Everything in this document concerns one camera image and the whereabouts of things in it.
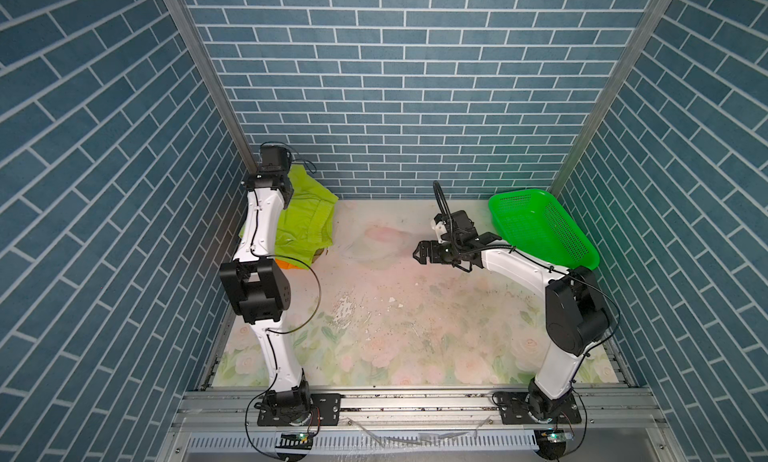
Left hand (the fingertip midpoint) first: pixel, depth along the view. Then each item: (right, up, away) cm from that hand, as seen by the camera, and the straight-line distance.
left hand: (265, 191), depth 88 cm
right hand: (+47, -18, +4) cm, 51 cm away
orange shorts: (+3, -23, +9) cm, 25 cm away
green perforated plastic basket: (+93, -8, +28) cm, 98 cm away
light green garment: (+9, -11, +8) cm, 16 cm away
